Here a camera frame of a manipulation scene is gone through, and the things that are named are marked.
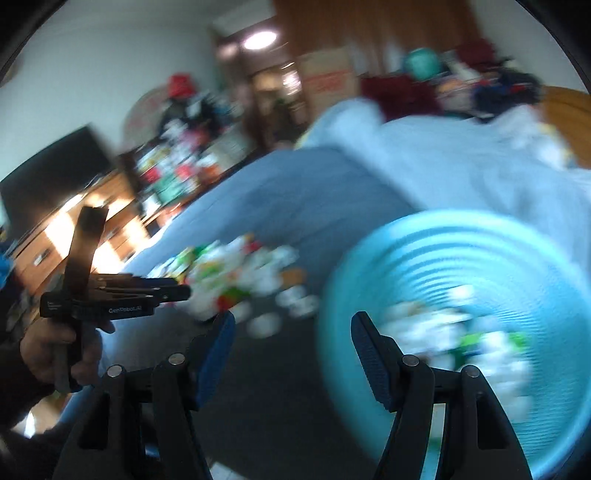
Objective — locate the wooden dresser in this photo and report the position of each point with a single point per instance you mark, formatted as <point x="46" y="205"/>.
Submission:
<point x="60" y="230"/>

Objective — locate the light blue plastic basket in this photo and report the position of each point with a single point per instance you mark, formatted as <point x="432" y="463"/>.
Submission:
<point x="461" y="249"/>

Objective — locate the person's left forearm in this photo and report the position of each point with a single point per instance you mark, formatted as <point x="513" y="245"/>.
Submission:
<point x="18" y="392"/>

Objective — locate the wooden headboard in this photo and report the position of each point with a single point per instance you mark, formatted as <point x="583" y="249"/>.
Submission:
<point x="568" y="110"/>

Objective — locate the person's left hand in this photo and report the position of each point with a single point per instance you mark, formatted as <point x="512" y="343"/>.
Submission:
<point x="37" y="350"/>

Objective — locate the dark red blanket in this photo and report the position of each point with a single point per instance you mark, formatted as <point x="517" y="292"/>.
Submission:
<point x="401" y="99"/>

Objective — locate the white yellow printed pillow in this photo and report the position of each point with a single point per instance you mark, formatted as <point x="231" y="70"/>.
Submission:
<point x="549" y="138"/>

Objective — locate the wooden door frame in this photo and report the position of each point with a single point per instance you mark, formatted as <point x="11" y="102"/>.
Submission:
<point x="231" y="69"/>

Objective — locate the wooden wardrobe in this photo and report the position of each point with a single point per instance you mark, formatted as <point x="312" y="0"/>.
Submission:
<point x="369" y="23"/>

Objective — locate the blue bed sheet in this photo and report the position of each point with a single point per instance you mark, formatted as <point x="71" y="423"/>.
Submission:
<point x="300" y="194"/>

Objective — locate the black television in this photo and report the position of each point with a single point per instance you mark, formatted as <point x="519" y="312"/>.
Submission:
<point x="51" y="170"/>

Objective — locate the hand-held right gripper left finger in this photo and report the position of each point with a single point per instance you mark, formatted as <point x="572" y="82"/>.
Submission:
<point x="217" y="346"/>

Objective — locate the round ceiling lamp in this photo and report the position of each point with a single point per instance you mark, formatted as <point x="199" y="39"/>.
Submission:
<point x="261" y="40"/>

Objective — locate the cardboard box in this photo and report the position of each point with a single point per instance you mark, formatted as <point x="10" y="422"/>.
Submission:
<point x="330" y="78"/>

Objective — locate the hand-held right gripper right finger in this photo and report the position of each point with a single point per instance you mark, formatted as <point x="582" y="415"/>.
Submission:
<point x="369" y="355"/>

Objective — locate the teal ball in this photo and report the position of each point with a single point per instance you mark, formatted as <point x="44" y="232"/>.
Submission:
<point x="421" y="64"/>

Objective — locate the heap of dark clothes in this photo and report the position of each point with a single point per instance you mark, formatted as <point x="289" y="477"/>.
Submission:
<point x="198" y="108"/>

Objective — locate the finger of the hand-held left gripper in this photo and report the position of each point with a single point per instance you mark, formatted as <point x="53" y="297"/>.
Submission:
<point x="178" y="293"/>
<point x="129" y="279"/>

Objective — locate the round printed board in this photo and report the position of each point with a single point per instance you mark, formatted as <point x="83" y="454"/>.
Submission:
<point x="143" y="110"/>

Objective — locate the heap of colourful clothes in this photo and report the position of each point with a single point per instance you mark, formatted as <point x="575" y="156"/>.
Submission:
<point x="485" y="87"/>

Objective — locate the light blue duvet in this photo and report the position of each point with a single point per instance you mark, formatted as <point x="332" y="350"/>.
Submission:
<point x="461" y="152"/>

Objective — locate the red bag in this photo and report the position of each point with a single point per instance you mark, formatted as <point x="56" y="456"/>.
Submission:
<point x="181" y="85"/>

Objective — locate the pile of mixed bottle caps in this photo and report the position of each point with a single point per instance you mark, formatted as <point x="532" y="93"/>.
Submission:
<point x="240" y="272"/>

